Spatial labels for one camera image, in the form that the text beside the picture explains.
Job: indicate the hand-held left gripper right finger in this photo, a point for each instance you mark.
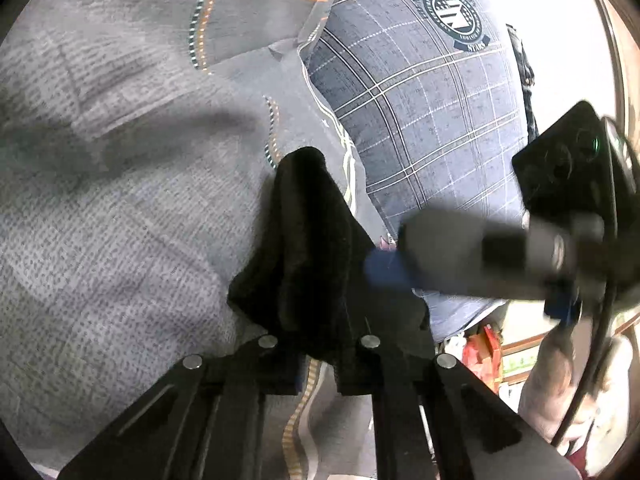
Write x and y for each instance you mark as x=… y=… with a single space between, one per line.
x=400 y=385

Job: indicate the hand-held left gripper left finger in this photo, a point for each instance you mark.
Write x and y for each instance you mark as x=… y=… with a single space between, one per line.
x=240 y=375

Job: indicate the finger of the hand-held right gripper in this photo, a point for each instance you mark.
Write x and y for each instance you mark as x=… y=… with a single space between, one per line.
x=450 y=255

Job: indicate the black pants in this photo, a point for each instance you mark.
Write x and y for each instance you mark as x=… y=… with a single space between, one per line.
x=310 y=260

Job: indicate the person's right forearm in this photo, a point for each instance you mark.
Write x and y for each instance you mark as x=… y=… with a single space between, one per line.
x=550 y=390

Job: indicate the red packet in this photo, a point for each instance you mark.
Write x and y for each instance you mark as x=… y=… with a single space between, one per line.
x=482 y=355

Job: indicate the dark cloth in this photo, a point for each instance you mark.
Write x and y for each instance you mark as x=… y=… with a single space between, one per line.
x=522 y=75

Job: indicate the blue plaid pillow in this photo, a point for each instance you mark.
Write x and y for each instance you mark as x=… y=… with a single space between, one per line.
x=425 y=110

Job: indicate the grey patterned bed sheet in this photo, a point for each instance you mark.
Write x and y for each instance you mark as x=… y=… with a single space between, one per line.
x=125 y=200

